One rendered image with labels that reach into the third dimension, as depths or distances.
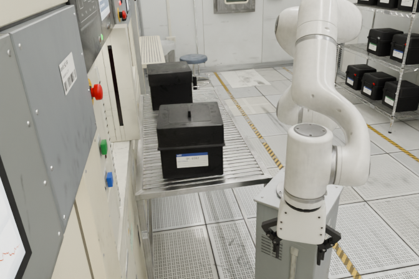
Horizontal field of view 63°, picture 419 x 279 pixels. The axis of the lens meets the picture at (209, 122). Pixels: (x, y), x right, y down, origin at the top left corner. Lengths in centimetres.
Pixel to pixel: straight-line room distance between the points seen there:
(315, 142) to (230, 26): 524
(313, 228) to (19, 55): 62
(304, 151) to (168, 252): 175
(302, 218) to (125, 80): 107
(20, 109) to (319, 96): 53
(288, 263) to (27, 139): 128
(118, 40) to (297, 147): 107
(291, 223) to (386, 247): 176
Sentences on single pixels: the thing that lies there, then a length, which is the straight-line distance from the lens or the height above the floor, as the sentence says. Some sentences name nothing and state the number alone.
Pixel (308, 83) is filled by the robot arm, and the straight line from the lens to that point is 72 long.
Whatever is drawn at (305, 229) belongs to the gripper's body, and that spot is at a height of 110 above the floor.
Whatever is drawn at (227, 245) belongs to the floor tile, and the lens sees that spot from 232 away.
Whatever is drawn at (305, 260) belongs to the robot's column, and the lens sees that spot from 150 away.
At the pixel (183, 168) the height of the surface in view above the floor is 81.
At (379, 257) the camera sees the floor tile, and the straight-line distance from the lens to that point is 243.
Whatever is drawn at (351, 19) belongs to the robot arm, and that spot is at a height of 148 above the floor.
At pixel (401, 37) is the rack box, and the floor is 93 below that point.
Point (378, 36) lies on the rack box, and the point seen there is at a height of 89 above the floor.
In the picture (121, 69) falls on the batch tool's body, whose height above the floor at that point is 122.
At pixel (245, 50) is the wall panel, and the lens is 597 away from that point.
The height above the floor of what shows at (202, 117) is 101.
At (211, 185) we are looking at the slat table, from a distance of 150.
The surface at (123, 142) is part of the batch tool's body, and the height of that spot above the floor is 87.
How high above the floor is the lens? 161
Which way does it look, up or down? 24 degrees down
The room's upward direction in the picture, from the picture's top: 2 degrees counter-clockwise
